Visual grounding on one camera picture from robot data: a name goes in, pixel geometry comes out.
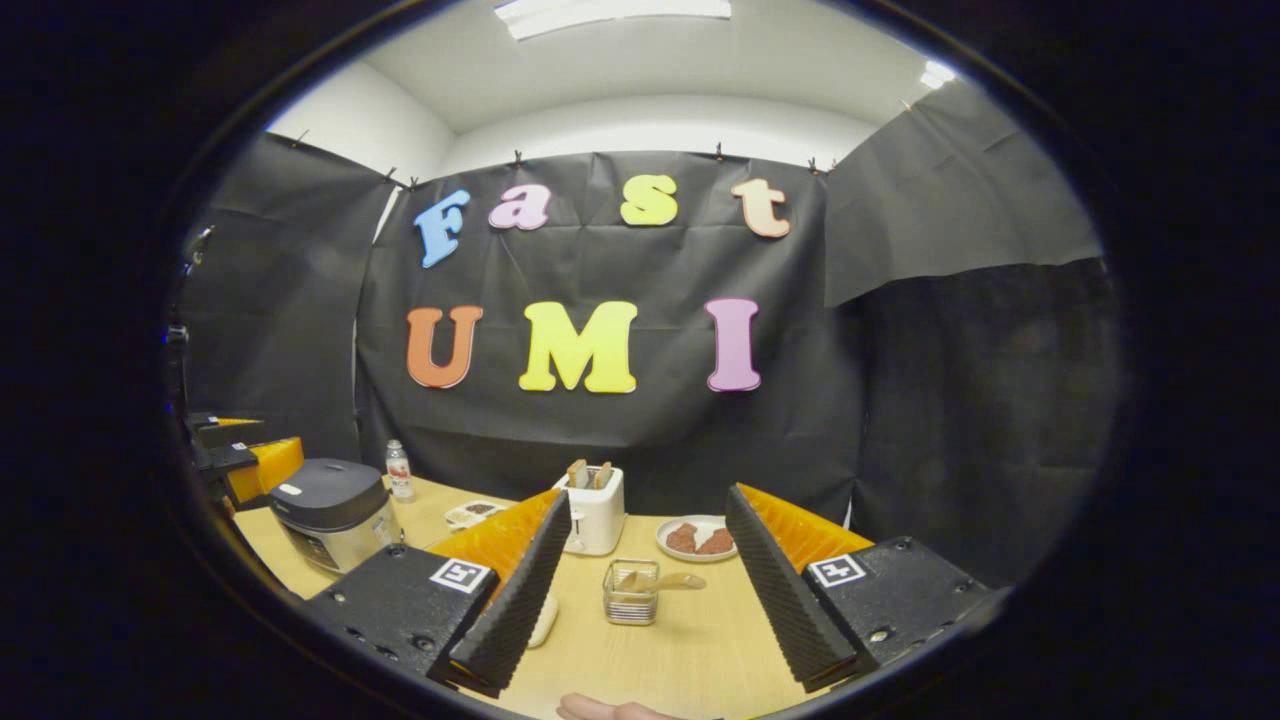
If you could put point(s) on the toast slice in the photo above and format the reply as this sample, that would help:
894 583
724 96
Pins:
602 475
578 474

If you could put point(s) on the ceiling light panel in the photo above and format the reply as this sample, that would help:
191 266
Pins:
615 15
937 75

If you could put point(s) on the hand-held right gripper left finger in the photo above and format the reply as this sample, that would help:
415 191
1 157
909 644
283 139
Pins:
520 600

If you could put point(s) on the white toaster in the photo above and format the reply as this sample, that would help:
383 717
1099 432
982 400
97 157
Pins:
600 520

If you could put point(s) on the wooden spoon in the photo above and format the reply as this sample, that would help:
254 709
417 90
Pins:
680 580

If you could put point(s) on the black backdrop cloth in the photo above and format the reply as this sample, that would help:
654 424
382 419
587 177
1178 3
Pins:
620 420

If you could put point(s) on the white round plate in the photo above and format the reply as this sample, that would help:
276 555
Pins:
700 520

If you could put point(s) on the grey rice cooker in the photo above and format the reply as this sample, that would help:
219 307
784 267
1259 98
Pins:
330 495

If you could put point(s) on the red meat piece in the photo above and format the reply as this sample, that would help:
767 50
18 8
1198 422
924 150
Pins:
682 538
716 542

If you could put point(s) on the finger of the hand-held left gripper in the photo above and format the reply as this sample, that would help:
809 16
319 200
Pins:
270 465
225 433

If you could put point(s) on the white divided sauce dish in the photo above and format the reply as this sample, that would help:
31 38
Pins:
478 514

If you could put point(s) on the small clear bottle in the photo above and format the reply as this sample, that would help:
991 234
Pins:
400 475

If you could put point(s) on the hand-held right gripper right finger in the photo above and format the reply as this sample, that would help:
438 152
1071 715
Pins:
785 600

